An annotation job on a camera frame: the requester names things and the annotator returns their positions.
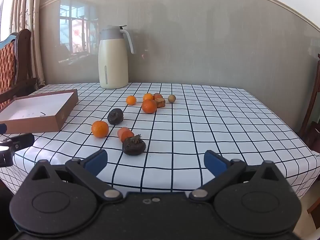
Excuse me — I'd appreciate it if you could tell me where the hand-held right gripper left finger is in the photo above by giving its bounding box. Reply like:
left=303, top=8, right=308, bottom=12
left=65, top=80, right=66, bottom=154
left=29, top=149, right=123, bottom=204

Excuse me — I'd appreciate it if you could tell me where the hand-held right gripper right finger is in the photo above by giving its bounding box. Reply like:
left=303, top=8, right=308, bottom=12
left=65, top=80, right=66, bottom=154
left=189, top=150, right=292, bottom=203

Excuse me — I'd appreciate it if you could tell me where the dark brown round fruit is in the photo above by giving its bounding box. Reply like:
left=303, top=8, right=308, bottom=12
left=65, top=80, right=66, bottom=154
left=107, top=108, right=124, bottom=125
left=122, top=134, right=146, bottom=156

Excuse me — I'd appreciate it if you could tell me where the white cardboard box tray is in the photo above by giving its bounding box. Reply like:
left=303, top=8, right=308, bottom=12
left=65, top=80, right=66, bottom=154
left=0, top=89, right=79, bottom=134

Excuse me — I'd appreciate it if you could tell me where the large mandarin orange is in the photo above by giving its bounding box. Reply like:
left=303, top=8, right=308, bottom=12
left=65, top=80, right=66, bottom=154
left=91, top=121, right=109, bottom=138
left=141, top=99, right=158, bottom=114

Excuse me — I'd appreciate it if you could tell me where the orange carrot piece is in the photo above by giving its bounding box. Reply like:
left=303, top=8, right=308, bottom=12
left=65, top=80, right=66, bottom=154
left=117, top=127, right=135, bottom=142

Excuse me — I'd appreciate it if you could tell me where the wooden sofa with orange leather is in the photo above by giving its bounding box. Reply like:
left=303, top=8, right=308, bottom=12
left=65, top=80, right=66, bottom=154
left=0, top=29, right=40, bottom=110

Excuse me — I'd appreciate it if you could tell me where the cream thermos jug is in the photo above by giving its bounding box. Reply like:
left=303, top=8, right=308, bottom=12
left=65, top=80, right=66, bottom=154
left=98, top=25, right=135, bottom=89

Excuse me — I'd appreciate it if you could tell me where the dark wooden chair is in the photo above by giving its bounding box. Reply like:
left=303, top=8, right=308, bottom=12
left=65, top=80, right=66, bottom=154
left=299, top=54, right=320, bottom=215

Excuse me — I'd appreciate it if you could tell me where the beige patterned curtain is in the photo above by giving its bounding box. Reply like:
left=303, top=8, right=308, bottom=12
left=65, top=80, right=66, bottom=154
left=0, top=0, right=46, bottom=85

